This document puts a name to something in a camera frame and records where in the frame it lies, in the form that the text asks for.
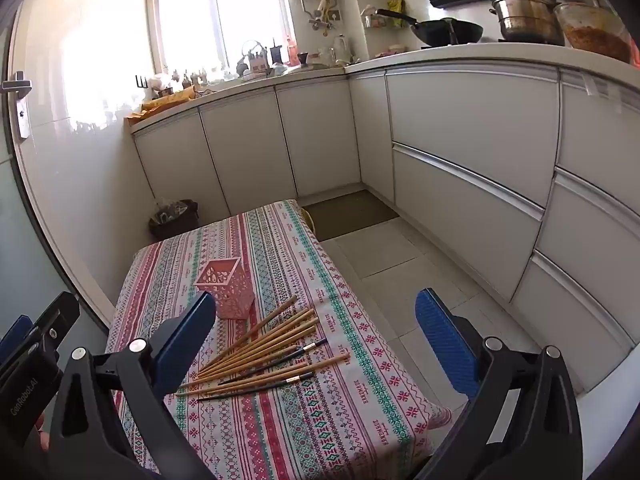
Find steel steamer pot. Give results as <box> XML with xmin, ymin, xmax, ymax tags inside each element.
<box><xmin>486</xmin><ymin>0</ymin><xmax>567</xmax><ymax>46</ymax></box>

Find white kettle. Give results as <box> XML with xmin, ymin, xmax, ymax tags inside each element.
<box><xmin>332</xmin><ymin>35</ymin><xmax>352</xmax><ymax>66</ymax></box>

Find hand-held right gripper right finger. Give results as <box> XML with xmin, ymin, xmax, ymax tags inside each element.
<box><xmin>414</xmin><ymin>287</ymin><xmax>584</xmax><ymax>480</ymax></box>

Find brown floor mat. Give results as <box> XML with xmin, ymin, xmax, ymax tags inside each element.
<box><xmin>302</xmin><ymin>189</ymin><xmax>401</xmax><ymax>242</ymax></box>

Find water heater pipes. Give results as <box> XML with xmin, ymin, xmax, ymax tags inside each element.
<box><xmin>300</xmin><ymin>0</ymin><xmax>337</xmax><ymax>37</ymax></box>

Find black wok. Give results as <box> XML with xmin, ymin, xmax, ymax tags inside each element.
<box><xmin>375</xmin><ymin>9</ymin><xmax>484</xmax><ymax>47</ymax></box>

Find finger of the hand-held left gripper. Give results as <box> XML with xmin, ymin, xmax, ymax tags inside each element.
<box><xmin>0</xmin><ymin>314</ymin><xmax>33</xmax><ymax>361</ymax></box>
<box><xmin>0</xmin><ymin>291</ymin><xmax>81</xmax><ymax>378</ymax></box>

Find white kitchen cabinets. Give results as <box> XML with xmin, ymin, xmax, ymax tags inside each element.
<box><xmin>131</xmin><ymin>57</ymin><xmax>640</xmax><ymax>396</ymax></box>

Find pile of wooden chopsticks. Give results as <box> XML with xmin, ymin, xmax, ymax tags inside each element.
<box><xmin>175</xmin><ymin>296</ymin><xmax>351</xmax><ymax>398</ymax></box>

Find yellow paper bag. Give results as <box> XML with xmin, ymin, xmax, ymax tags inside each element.
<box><xmin>125</xmin><ymin>86</ymin><xmax>202</xmax><ymax>127</ymax></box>

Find glass jar with red food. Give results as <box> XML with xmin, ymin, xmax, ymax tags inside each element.
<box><xmin>554</xmin><ymin>0</ymin><xmax>634</xmax><ymax>64</ymax></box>

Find frosted glass door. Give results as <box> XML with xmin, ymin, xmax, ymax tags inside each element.
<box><xmin>0</xmin><ymin>0</ymin><xmax>113</xmax><ymax>331</ymax></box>

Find striped patterned tablecloth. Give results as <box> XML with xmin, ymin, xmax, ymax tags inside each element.
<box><xmin>107</xmin><ymin>199</ymin><xmax>453</xmax><ymax>480</ymax></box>

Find white kitchen countertop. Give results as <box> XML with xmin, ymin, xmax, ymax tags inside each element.
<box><xmin>127</xmin><ymin>40</ymin><xmax>640</xmax><ymax>135</ymax></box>

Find row of small figurines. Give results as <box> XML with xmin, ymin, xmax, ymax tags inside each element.
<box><xmin>169</xmin><ymin>66</ymin><xmax>213</xmax><ymax>92</ymax></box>

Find pink utensil holder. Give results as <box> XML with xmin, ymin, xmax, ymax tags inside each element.
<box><xmin>194</xmin><ymin>257</ymin><xmax>256</xmax><ymax>321</ymax></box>

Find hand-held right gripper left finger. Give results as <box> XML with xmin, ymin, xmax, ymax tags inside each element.
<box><xmin>47</xmin><ymin>290</ymin><xmax>218</xmax><ymax>480</ymax></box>

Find pink patterned sock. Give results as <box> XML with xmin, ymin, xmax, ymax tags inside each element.
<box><xmin>426</xmin><ymin>406</ymin><xmax>454</xmax><ymax>430</ymax></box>

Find dish rack with utensils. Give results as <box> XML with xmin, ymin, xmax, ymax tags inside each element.
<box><xmin>241</xmin><ymin>40</ymin><xmax>272</xmax><ymax>75</ymax></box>

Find metal door handle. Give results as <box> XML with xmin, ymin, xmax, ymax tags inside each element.
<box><xmin>1</xmin><ymin>71</ymin><xmax>33</xmax><ymax>140</ymax></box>

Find dark trash bin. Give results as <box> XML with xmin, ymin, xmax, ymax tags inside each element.
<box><xmin>149</xmin><ymin>199</ymin><xmax>200</xmax><ymax>241</ymax></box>

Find bright kitchen window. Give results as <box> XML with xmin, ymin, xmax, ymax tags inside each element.
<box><xmin>152</xmin><ymin>0</ymin><xmax>296</xmax><ymax>76</ymax></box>

